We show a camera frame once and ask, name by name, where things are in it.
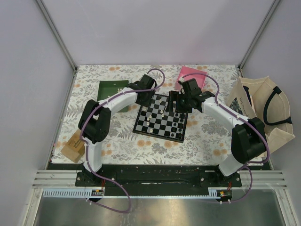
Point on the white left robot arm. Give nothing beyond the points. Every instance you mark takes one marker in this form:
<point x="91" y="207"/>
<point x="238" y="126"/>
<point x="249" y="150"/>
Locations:
<point x="95" y="121"/>

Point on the green plastic tray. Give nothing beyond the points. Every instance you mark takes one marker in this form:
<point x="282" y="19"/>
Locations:
<point x="107" y="89"/>

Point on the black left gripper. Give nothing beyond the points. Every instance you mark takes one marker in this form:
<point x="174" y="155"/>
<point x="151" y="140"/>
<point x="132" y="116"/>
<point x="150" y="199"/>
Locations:
<point x="148" y="102"/>

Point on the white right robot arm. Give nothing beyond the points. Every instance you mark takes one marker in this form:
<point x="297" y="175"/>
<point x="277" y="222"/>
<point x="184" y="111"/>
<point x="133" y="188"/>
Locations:
<point x="248" y="138"/>

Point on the pink plastic tray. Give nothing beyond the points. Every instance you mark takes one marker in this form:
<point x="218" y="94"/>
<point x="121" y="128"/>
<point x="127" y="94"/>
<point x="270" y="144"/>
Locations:
<point x="196" y="74"/>

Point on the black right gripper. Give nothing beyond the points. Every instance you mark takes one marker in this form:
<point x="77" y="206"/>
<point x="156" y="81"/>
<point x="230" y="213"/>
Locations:
<point x="175" y="96"/>

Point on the floral table cloth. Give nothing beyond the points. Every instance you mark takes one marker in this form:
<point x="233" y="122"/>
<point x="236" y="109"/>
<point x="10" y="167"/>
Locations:
<point x="206" y="142"/>

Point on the black white chess board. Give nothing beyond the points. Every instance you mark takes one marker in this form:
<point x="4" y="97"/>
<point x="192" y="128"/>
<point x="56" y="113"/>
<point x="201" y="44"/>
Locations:
<point x="154" y="121"/>

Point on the brown cardboard box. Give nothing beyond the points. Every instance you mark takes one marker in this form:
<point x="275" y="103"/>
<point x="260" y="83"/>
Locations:
<point x="74" y="149"/>

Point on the cream canvas tote bag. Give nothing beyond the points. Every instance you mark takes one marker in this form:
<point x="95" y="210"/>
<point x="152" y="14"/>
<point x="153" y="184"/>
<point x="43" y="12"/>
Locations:
<point x="262" y="98"/>

